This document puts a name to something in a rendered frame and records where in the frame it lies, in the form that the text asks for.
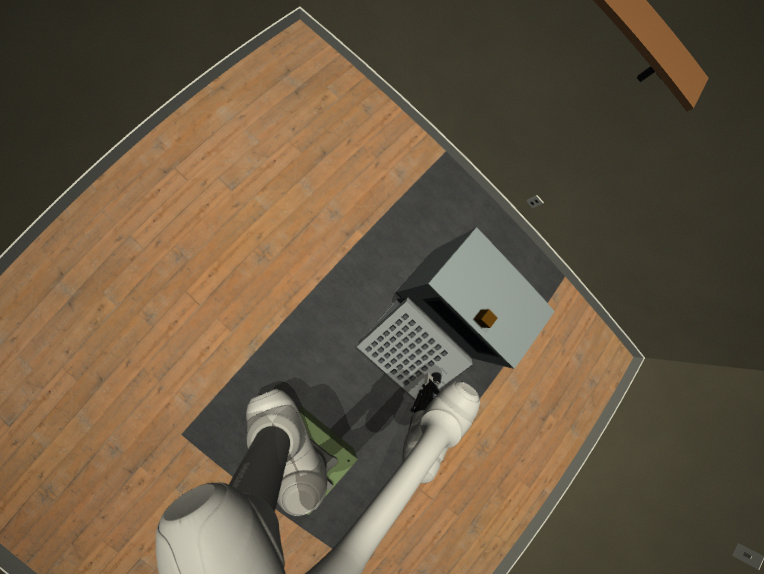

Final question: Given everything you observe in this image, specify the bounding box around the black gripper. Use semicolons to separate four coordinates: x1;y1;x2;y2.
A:
410;373;439;414

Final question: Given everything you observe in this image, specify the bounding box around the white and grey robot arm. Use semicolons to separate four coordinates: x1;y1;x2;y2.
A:
156;382;480;574

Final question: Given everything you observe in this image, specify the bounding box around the grey control console with keypad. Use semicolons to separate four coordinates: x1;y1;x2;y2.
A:
355;227;555;399

